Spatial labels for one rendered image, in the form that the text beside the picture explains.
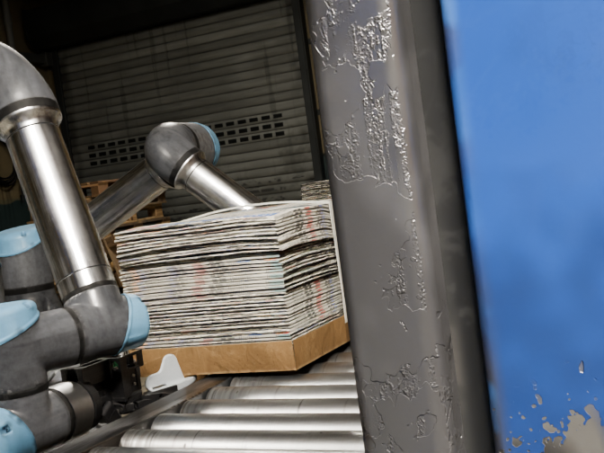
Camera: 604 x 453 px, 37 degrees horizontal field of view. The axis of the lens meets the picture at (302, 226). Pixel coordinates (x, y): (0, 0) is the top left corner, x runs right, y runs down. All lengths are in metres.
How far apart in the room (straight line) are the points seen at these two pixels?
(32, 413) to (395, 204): 0.99
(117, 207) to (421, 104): 1.93
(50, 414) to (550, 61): 1.04
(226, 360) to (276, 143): 8.55
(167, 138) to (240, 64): 8.17
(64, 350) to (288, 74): 8.71
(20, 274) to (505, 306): 1.92
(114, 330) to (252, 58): 8.87
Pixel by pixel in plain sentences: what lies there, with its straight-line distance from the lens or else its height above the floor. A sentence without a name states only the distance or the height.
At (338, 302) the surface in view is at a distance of 1.43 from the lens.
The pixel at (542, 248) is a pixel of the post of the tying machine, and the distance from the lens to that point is 0.18.
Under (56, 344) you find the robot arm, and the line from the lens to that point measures 1.16.
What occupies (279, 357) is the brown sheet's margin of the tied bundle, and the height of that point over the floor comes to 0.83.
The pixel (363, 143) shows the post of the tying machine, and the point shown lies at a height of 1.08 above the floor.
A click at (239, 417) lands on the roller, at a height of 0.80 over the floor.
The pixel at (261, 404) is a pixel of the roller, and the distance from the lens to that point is 1.17.
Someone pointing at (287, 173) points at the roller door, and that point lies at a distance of 9.80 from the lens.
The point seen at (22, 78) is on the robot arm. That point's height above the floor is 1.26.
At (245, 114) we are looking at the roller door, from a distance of 10.01.
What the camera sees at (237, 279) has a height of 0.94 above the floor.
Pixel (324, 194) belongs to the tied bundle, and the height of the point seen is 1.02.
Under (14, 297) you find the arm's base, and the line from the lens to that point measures 2.09.
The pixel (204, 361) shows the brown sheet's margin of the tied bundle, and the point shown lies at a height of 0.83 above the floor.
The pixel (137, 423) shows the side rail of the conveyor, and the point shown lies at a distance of 1.16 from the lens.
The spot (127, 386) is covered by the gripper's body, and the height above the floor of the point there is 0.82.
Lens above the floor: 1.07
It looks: 3 degrees down
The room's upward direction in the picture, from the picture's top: 8 degrees counter-clockwise
